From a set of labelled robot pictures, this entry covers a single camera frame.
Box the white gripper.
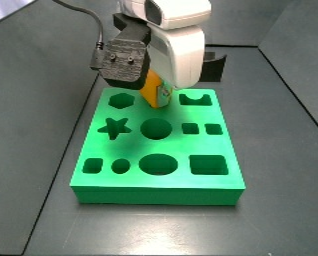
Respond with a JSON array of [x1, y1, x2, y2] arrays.
[[117, 0, 211, 89]]

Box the orange three prong block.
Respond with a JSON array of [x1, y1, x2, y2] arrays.
[[140, 70, 172, 108]]

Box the green foam shape board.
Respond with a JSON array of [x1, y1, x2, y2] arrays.
[[70, 88, 245, 205]]

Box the black curved bracket stand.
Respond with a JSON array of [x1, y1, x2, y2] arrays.
[[199, 52, 227, 82]]

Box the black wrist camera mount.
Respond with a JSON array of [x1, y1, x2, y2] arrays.
[[100, 13, 151, 90]]

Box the black camera cable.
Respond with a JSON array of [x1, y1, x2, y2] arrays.
[[52, 0, 106, 71]]

